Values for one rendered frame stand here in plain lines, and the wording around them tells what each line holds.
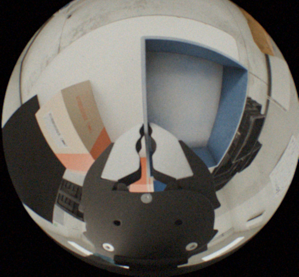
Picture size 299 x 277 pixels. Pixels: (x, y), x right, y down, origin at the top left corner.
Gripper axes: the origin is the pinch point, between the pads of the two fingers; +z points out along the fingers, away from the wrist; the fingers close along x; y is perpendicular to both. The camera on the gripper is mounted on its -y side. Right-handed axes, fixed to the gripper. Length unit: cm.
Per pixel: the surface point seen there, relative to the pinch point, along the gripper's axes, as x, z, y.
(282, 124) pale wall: 260, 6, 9
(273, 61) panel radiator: 237, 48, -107
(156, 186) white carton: 2.0, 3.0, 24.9
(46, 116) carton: -15.8, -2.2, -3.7
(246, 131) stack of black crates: 59, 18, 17
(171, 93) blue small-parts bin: 4.1, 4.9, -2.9
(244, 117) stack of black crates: 60, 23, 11
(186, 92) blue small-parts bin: 6.6, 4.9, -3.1
